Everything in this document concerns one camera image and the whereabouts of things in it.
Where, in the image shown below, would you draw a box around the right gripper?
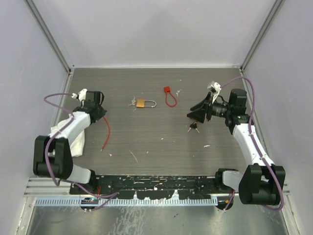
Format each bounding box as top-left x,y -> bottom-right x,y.
187,92 -> 232,123

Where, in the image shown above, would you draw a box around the black keys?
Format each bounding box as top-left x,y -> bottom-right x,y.
187,122 -> 199,133

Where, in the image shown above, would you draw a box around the red cable padlock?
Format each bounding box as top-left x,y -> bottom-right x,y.
100,117 -> 111,151
163,85 -> 177,108

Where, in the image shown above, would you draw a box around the brass padlock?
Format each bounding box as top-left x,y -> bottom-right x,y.
128,97 -> 157,108

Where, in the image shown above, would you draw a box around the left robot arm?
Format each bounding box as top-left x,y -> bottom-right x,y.
33,89 -> 107,194

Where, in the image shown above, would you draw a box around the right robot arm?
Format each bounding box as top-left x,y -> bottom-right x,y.
187,88 -> 286,210

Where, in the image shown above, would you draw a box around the white cloth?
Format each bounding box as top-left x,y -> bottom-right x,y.
50,118 -> 85,157

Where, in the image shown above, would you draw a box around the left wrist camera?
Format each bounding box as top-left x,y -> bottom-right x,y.
71,89 -> 88,101

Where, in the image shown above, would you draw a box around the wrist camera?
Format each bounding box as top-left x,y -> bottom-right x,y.
71,89 -> 88,101
207,81 -> 221,104

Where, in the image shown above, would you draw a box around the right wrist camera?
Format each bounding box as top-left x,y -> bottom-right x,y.
207,81 -> 221,104

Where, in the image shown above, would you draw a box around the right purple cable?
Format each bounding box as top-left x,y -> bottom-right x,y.
220,76 -> 286,212

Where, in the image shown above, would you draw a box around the purple cable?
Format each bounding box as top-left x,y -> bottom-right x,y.
43,93 -> 79,187
220,76 -> 286,212

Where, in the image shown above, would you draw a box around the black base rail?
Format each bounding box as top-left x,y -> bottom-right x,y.
83,175 -> 233,200

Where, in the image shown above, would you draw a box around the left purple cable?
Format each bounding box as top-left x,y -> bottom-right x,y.
43,93 -> 79,187

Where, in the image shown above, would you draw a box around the slotted cable duct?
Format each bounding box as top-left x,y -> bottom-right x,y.
35,196 -> 218,207

